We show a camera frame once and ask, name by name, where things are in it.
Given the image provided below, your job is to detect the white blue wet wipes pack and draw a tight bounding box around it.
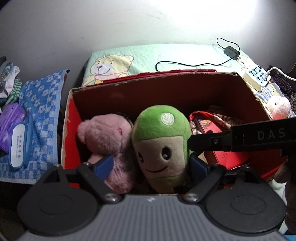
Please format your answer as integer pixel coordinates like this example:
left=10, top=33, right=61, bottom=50
left=9, top=113, right=33, bottom=170

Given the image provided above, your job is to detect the baby bear print mat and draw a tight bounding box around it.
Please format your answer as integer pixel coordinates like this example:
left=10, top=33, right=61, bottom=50
left=82, top=44, right=296, bottom=235

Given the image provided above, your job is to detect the black charger cable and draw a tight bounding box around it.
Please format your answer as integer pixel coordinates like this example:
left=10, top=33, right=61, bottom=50
left=154, top=37, right=240, bottom=72

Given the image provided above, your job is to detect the red patterned ribbon scarf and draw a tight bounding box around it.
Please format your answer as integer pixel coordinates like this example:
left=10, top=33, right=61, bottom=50
left=189, top=111, right=244, bottom=135

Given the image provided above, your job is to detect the pink plush bear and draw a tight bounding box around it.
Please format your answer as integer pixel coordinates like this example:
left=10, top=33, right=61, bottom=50
left=77, top=113, right=135, bottom=194

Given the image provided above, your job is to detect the blue white checkered towel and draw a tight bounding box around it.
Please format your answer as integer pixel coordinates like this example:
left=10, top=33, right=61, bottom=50
left=1, top=70, right=69, bottom=184

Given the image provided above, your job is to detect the red gift envelope box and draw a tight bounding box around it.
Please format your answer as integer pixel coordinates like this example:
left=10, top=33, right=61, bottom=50
left=194, top=130, right=250, bottom=170

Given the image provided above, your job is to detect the black power adapter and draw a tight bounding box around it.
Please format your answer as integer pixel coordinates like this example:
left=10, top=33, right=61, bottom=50
left=224, top=46, right=240, bottom=60

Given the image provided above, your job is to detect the purple tissue pack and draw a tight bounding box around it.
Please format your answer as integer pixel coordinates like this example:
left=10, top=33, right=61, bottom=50
left=0, top=102, right=26, bottom=153

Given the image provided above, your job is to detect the white plush bunny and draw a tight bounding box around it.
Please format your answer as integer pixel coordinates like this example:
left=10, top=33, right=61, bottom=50
left=267, top=95, right=291, bottom=120

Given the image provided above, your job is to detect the pile of folded clothes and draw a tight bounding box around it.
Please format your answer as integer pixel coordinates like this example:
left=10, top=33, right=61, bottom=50
left=0, top=56, right=23, bottom=112

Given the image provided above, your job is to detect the dark striped cloth bundle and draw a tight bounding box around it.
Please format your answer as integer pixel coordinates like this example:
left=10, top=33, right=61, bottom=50
left=270, top=69, right=295, bottom=97

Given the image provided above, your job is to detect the green plush toy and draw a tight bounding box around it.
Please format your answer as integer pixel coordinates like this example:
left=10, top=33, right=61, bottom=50
left=132, top=105, right=192, bottom=194

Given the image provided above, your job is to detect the red cardboard box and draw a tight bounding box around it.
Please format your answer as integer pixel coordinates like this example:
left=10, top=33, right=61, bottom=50
left=60, top=69, right=278, bottom=190

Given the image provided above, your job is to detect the white gloved hand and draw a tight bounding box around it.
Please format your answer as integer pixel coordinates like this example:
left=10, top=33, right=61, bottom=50
left=273, top=159, right=296, bottom=232

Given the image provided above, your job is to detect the white power strip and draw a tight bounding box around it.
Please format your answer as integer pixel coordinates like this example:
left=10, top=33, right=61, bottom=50
left=241, top=64, right=271, bottom=92

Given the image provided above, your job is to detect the white thick power cable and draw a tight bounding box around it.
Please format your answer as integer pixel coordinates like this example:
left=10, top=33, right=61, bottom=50
left=264, top=67, right=296, bottom=82

